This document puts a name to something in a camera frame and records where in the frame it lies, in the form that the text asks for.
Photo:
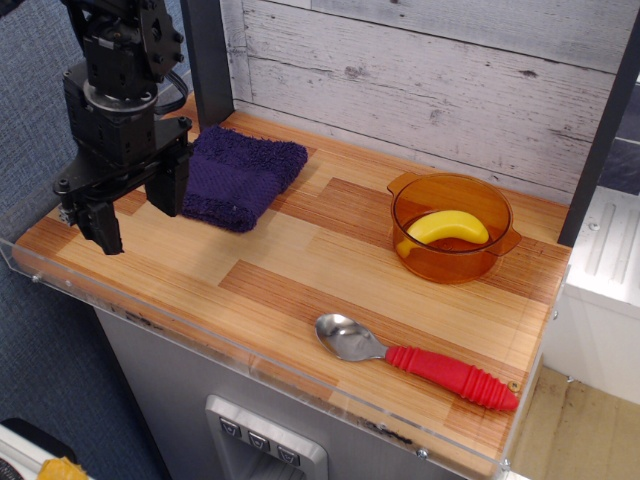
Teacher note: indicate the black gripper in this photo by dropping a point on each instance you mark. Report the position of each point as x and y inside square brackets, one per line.
[118, 151]

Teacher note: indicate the dark blue towel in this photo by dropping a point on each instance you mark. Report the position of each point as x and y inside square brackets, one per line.
[234, 178]

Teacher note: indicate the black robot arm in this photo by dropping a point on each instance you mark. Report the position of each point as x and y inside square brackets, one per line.
[119, 104]

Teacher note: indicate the grey toy kitchen cabinet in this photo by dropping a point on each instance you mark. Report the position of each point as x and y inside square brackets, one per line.
[171, 384]

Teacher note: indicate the silver button control panel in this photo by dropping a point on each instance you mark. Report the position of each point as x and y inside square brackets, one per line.
[252, 447]

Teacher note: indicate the yellow object at corner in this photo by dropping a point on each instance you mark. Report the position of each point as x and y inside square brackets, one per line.
[61, 469]

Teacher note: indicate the yellow toy banana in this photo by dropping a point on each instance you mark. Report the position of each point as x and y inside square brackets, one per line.
[442, 225]

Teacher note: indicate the orange transparent plastic pot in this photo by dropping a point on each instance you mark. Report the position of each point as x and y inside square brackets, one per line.
[451, 261]

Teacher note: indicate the clear acrylic edge guard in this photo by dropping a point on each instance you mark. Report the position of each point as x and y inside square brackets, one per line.
[250, 302]

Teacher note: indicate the white toy sink unit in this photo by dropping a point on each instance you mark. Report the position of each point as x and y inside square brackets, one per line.
[593, 336]

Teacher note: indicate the dark grey left post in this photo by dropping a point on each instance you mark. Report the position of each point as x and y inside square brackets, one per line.
[207, 51]

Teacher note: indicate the dark grey post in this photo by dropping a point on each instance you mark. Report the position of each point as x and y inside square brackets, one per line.
[207, 51]
[620, 94]

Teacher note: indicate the red handled metal spoon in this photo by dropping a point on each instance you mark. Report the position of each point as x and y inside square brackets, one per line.
[350, 341]

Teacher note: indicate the dark grey right post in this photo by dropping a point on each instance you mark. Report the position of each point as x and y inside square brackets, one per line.
[620, 94]

